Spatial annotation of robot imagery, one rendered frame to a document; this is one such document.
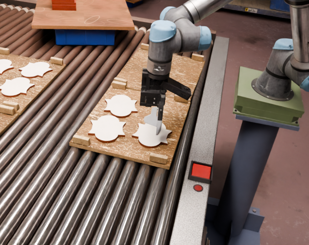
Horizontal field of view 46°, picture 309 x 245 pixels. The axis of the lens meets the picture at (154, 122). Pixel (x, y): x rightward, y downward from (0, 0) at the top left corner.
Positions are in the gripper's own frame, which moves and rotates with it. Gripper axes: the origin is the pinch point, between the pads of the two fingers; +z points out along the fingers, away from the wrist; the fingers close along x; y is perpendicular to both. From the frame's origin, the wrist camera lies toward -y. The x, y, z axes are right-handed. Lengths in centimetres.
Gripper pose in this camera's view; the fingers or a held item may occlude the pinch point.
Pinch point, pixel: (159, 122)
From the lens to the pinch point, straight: 124.7
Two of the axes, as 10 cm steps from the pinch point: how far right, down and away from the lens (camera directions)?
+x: -0.2, 5.9, -8.1
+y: -10.0, -0.8, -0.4
